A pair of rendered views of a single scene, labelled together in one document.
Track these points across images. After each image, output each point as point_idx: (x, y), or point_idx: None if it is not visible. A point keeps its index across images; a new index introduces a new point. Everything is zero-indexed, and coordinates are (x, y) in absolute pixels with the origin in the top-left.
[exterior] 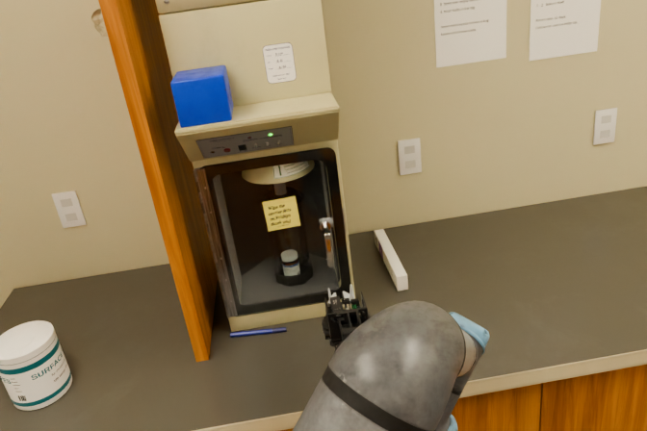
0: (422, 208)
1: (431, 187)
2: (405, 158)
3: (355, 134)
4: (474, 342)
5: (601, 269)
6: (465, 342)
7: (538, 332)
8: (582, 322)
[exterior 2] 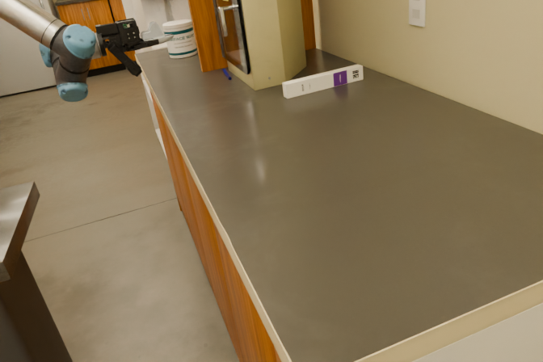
0: (423, 72)
1: (432, 50)
2: (413, 5)
3: None
4: (56, 35)
5: (355, 170)
6: (0, 1)
7: (232, 148)
8: (247, 164)
